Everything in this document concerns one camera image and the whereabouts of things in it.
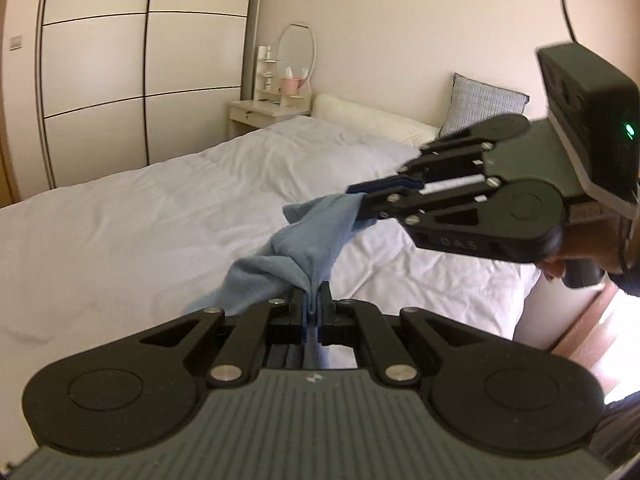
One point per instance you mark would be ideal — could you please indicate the light blue t-shirt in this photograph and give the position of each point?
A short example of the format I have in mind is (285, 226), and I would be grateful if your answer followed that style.
(301, 255)

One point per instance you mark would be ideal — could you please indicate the cream long bed pillow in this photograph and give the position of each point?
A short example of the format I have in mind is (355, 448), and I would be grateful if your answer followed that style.
(372, 121)

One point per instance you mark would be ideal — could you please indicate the wall light switch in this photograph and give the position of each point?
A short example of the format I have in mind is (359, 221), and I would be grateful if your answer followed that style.
(16, 42)

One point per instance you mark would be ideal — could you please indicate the oval white-framed mirror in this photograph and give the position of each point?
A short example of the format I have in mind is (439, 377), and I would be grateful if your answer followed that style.
(297, 54)

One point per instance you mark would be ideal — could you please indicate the white sliding wardrobe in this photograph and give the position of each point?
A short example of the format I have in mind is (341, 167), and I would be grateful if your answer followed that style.
(104, 86)

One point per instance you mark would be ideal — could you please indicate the black camera box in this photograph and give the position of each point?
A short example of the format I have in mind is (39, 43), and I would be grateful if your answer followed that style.
(594, 109)

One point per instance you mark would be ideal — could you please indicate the white mattress base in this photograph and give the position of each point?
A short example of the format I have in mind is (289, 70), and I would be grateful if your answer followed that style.
(558, 319)

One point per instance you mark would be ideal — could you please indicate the right hand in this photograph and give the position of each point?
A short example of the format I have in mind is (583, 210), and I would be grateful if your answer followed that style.
(593, 241)

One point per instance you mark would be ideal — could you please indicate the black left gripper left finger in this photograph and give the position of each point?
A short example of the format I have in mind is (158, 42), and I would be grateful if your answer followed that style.
(139, 390)

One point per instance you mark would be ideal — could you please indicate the white cosmetics shelf rack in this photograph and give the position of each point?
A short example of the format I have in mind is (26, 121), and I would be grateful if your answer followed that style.
(267, 82)

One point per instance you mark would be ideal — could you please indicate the white bed duvet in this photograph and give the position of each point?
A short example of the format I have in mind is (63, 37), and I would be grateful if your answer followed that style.
(90, 263)

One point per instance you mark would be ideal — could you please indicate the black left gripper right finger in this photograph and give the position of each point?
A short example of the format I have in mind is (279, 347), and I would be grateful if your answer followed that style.
(494, 393)

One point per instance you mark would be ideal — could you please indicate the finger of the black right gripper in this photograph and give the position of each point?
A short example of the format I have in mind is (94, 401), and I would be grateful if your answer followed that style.
(519, 221)
(461, 153)

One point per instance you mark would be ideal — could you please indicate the pink cup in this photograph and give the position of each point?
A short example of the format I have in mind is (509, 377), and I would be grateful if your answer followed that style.
(291, 86)

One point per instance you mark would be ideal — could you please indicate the cream bedside table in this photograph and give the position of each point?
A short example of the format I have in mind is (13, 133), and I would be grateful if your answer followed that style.
(249, 115)

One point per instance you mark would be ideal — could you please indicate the grey checked cushion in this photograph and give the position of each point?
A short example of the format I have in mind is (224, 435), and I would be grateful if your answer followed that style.
(473, 101)

